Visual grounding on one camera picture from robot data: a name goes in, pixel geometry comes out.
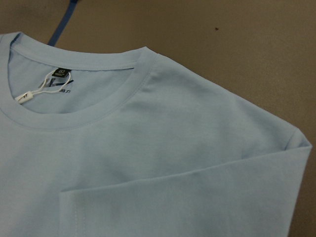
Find light blue t-shirt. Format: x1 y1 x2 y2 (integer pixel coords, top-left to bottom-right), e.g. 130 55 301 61
0 32 312 237

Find white garment tag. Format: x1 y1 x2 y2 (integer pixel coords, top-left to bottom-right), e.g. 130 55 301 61
14 69 72 105

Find blue tape grid lines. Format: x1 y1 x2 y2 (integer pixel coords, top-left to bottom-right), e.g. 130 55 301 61
47 0 78 46

